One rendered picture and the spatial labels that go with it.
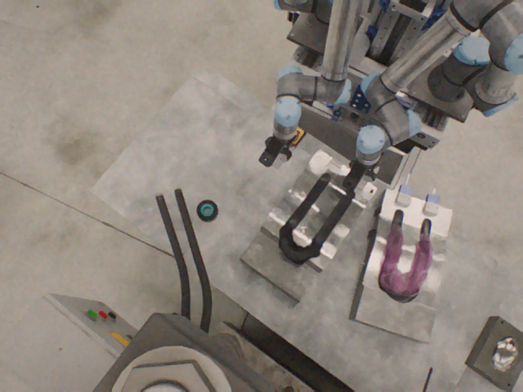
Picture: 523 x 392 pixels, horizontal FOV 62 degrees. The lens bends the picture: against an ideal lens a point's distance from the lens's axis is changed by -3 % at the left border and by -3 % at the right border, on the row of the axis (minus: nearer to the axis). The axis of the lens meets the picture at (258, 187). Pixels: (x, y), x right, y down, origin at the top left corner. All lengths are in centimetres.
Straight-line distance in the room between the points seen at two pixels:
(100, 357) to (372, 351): 100
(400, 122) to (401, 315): 66
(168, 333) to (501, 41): 99
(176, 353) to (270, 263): 118
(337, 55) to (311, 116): 123
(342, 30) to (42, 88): 219
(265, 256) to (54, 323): 80
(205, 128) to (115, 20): 156
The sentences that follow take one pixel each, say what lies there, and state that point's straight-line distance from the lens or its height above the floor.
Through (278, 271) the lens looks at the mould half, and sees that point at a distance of 160.
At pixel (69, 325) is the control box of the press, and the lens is 104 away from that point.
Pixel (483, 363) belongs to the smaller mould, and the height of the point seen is 87.
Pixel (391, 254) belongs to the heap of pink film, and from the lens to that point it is 162.
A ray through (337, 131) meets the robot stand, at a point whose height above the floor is 21.
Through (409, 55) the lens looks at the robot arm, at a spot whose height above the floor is 141.
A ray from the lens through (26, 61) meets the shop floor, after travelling 323.
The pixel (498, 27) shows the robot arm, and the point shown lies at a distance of 120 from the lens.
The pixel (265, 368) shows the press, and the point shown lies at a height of 79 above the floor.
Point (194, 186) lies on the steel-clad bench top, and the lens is 173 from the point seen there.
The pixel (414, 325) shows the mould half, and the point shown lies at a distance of 163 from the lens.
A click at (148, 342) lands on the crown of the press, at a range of 45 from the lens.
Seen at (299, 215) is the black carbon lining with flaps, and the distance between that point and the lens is 160.
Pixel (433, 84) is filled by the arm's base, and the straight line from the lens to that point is 174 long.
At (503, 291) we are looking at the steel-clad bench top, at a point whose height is 80.
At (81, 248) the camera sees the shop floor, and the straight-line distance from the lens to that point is 264.
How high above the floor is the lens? 244
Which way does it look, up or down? 73 degrees down
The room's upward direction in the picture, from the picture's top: 5 degrees clockwise
